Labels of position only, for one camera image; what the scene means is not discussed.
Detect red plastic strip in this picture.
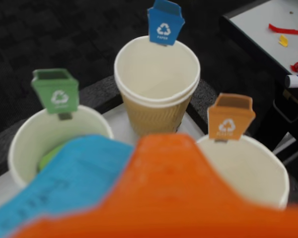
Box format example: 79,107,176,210
268,23,298,36

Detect blue recycling bin label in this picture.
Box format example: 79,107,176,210
147,0,185,47

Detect paper cup with green label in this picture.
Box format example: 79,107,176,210
7,105,115,189

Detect green paper wad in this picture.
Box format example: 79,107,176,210
38,143,65,172

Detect paper cup with orange label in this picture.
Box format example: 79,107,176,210
196,135,291,211

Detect paper cup with blue label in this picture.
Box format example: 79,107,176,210
114,36,201,137

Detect green recycling bin label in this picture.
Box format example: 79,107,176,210
31,68,79,121

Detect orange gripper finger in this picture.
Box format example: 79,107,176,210
4,133,298,238

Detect white side table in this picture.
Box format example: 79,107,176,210
219,0,298,119

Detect blue paper wad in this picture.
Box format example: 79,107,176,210
0,135,135,238

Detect orange recycling bin label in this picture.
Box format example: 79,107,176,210
207,93,256,144

